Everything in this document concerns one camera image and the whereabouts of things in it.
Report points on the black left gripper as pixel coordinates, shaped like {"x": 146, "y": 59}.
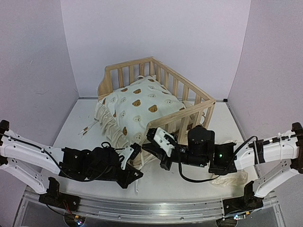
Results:
{"x": 129, "y": 177}

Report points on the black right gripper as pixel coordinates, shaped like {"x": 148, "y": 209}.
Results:
{"x": 160, "y": 153}

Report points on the bear print cream cushion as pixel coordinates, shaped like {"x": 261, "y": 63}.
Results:
{"x": 124, "y": 114}

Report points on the wooden pet bed frame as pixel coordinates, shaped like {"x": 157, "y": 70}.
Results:
{"x": 199, "y": 105}

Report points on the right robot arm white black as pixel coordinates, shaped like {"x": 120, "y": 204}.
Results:
{"x": 286, "y": 148}

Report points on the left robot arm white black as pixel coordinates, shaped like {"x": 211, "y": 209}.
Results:
{"x": 18, "y": 154}

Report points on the small bear print pillow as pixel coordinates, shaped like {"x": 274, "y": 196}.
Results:
{"x": 227, "y": 179}

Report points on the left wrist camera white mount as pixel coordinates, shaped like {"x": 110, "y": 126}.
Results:
{"x": 129, "y": 152}

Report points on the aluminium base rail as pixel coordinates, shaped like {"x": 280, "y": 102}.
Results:
{"x": 161, "y": 202}

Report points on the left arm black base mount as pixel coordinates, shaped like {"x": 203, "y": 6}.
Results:
{"x": 50, "y": 194}

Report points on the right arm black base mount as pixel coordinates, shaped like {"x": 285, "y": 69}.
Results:
{"x": 242, "y": 204}

